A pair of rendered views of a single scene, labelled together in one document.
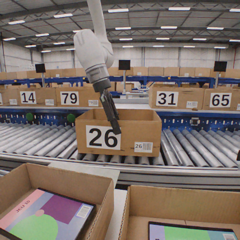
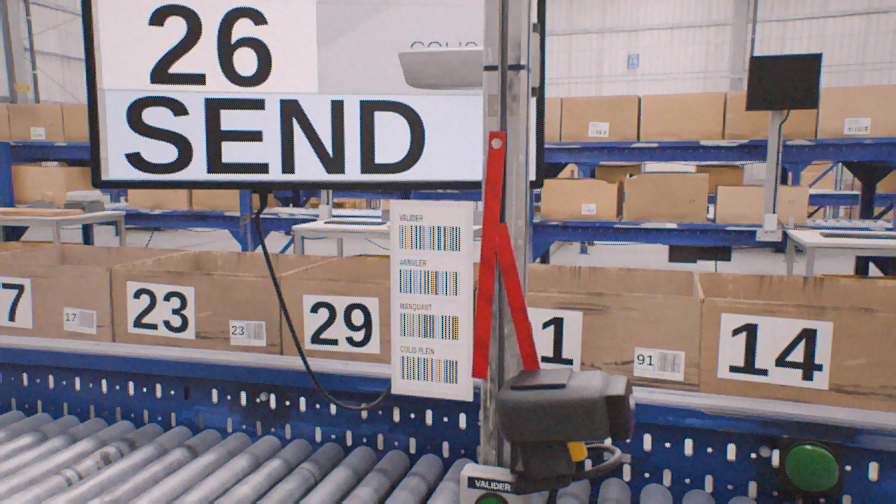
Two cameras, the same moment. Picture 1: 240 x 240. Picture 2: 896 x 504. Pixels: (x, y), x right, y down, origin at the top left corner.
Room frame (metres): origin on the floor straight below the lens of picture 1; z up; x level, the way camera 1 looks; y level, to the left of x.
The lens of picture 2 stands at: (-0.05, 1.14, 1.29)
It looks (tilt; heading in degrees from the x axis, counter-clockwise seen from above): 8 degrees down; 10
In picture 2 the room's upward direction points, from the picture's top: straight up
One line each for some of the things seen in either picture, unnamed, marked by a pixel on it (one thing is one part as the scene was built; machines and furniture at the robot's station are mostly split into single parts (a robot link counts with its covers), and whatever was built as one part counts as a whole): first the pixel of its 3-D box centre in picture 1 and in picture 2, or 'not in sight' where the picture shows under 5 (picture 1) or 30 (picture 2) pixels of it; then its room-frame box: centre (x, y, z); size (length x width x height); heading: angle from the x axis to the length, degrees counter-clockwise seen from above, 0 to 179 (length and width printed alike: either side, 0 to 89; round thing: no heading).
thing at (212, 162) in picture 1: (197, 146); not in sight; (0.73, -0.46, 0.72); 0.52 x 0.05 x 0.05; 173
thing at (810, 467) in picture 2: (29, 117); (811, 468); (1.11, 0.78, 0.81); 0.07 x 0.01 x 0.07; 83
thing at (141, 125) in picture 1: (120, 128); not in sight; (0.73, 0.00, 0.83); 0.39 x 0.29 x 0.17; 84
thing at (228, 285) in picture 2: not in sight; (234, 298); (1.47, 1.89, 0.96); 0.39 x 0.29 x 0.17; 83
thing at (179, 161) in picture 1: (169, 149); not in sight; (0.74, -0.30, 0.70); 0.46 x 0.01 x 0.09; 173
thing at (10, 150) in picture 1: (35, 138); not in sight; (0.85, 0.58, 0.72); 0.52 x 0.05 x 0.05; 173
